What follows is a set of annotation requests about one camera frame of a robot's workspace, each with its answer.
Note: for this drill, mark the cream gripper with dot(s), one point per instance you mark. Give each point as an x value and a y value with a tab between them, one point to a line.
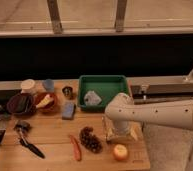
120	128

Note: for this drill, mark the orange yellow apple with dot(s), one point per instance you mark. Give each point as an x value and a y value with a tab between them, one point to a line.
120	152

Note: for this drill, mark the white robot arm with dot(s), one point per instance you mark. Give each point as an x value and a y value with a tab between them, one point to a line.
178	114

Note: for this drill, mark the small metal cup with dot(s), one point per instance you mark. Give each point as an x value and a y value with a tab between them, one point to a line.
68	92

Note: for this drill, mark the blue cup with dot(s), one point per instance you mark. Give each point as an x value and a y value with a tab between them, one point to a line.
48	85

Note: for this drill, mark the white cup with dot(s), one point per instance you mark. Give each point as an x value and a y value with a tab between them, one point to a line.
28	86

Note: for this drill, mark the bunch of dark grapes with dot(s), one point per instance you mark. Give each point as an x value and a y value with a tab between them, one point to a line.
89	140

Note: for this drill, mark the grey crumpled cloth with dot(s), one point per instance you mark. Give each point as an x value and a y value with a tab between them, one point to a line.
91	98

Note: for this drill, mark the orange carrot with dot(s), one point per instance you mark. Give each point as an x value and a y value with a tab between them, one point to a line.
76	148

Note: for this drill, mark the green plastic tray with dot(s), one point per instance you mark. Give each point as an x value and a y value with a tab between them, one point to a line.
105	86

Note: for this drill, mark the blue sponge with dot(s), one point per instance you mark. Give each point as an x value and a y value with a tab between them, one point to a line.
68	111

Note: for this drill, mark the yellow banana piece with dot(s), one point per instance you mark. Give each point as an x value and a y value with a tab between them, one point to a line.
47	100

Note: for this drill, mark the orange bowl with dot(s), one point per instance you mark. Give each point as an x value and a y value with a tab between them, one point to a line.
48	108

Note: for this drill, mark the dark brown bowl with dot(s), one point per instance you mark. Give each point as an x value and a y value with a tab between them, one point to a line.
21	104

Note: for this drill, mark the black handled kitchen tool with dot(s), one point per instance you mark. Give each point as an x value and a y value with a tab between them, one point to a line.
22	128

